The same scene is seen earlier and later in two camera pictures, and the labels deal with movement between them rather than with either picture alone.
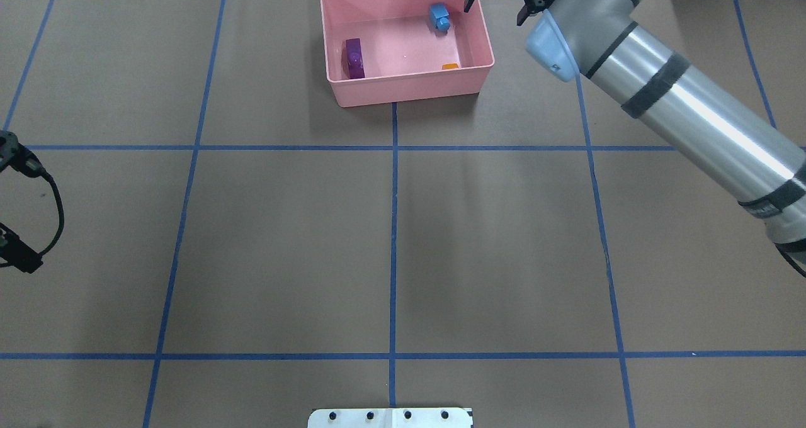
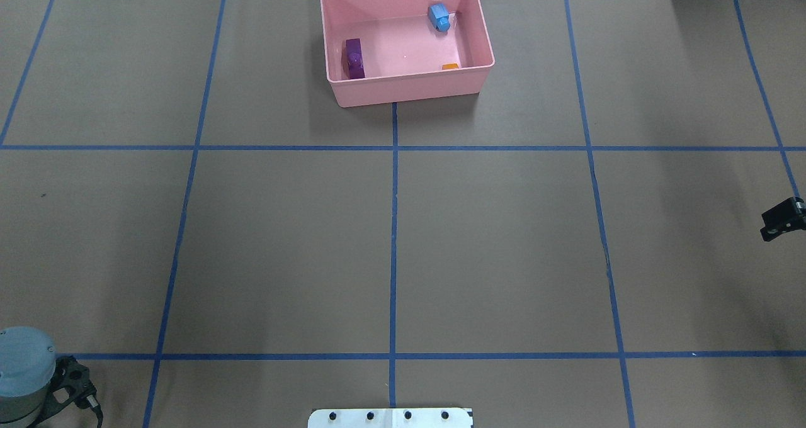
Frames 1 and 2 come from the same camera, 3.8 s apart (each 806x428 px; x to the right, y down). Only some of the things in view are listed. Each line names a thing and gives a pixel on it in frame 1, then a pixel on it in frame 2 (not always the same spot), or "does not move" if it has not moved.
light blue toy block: [440, 16] does not move
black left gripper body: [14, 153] to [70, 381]
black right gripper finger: [469, 3] to [788, 216]
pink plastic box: [403, 53] does not move
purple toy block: [355, 63] does not move
